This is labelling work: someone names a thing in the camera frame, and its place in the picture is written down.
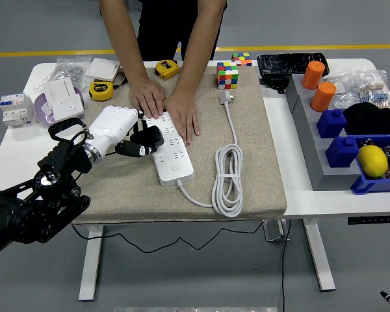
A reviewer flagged purple plate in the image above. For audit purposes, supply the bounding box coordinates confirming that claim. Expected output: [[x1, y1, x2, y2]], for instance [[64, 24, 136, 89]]
[[34, 86, 86, 127]]

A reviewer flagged grey stepped block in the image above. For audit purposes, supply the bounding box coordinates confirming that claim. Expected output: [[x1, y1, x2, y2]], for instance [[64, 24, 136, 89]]
[[285, 73, 361, 192]]

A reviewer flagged clear bag of resistors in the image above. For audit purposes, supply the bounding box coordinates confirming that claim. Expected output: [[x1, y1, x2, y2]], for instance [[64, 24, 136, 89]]
[[357, 69, 390, 110]]

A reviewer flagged white wall socket panel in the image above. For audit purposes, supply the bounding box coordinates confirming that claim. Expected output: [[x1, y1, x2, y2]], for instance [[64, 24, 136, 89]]
[[50, 94, 85, 122]]

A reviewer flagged black table control panel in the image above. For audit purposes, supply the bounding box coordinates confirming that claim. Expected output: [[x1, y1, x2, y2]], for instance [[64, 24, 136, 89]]
[[347, 214, 390, 225]]

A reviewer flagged clear bag of small parts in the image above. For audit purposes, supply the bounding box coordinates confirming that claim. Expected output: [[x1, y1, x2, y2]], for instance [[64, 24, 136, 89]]
[[324, 73, 361, 110]]

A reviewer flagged blue block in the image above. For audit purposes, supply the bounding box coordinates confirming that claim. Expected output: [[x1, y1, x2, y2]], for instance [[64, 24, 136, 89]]
[[325, 135, 360, 168], [317, 109, 348, 139]]

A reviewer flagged white power strip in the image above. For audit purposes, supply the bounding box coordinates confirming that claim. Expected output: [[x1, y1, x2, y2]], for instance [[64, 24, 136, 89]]
[[142, 110, 195, 187]]

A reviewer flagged grey-brown mat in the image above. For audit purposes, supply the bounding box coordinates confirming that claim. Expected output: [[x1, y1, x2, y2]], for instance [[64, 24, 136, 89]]
[[71, 66, 287, 225]]

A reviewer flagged large colourful puzzle cube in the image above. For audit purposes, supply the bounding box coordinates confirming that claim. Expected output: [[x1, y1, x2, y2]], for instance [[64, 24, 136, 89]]
[[216, 61, 240, 90]]

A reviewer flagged black wrapped tray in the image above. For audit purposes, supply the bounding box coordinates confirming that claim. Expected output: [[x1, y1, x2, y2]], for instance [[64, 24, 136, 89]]
[[257, 52, 332, 79]]

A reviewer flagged white square switch panel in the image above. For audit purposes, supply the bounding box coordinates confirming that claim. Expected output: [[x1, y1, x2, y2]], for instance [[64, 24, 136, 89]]
[[84, 57, 121, 82]]

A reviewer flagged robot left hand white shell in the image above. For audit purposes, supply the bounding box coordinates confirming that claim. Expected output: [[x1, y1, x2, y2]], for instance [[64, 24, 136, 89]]
[[87, 105, 159, 159]]

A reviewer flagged person's right hand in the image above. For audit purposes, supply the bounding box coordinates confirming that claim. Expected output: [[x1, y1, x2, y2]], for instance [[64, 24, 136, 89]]
[[129, 77, 166, 120]]

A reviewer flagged silver box under table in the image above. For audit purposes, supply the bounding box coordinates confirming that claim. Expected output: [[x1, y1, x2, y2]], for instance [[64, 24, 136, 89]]
[[263, 219, 291, 242]]

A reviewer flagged white power strip cable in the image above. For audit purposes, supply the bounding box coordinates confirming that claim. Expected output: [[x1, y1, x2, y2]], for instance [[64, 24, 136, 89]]
[[177, 90, 244, 218]]

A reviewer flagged white rocker switch panel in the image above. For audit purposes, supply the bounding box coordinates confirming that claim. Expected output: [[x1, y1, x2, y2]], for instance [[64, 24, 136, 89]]
[[47, 77, 77, 102]]

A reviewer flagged yellow tape measure with strap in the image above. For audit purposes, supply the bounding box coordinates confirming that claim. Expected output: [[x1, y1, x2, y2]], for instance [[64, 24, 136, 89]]
[[88, 76, 128, 101]]

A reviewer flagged black hanging cable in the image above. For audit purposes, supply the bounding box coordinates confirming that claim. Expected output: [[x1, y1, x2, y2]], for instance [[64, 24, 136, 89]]
[[281, 219, 292, 312]]

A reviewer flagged white circuit breaker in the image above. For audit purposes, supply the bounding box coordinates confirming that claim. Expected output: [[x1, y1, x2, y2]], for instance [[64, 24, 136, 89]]
[[0, 93, 34, 129]]

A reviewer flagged orange cylinder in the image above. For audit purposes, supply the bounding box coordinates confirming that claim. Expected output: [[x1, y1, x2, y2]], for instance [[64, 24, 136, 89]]
[[301, 60, 326, 90], [310, 81, 337, 113]]

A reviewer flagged black plug cord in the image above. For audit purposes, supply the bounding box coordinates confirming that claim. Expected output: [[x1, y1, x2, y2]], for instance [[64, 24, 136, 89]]
[[70, 219, 267, 254]]

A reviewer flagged person's left hand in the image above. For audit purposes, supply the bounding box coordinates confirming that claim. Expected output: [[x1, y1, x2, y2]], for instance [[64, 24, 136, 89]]
[[163, 92, 201, 146]]

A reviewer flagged blue plastic bin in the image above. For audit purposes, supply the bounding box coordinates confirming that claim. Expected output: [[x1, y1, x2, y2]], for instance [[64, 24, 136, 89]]
[[350, 133, 390, 196]]

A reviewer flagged small colourful puzzle cube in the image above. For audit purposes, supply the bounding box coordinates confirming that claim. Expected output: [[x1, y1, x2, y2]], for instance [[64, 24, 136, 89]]
[[231, 51, 254, 67]]

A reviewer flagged white table leg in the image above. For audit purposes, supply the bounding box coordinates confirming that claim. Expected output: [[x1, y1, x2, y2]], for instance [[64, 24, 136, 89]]
[[304, 218, 337, 291], [78, 224, 105, 302]]

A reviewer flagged yellow lemon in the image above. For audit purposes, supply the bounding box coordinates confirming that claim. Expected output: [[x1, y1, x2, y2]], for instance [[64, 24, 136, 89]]
[[357, 145, 389, 179]]

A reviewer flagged black cloth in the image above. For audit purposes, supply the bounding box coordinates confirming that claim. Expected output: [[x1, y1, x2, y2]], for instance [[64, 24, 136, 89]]
[[343, 102, 390, 137]]

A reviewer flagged black plug adapter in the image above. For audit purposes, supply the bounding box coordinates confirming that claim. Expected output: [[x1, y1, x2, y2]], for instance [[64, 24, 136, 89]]
[[129, 125, 165, 149]]

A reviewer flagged person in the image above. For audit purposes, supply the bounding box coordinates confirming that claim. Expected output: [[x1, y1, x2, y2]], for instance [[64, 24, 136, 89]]
[[99, 0, 228, 62]]

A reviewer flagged clear bag of screws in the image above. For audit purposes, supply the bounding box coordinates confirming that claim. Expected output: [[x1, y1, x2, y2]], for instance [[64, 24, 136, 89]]
[[34, 55, 92, 92]]

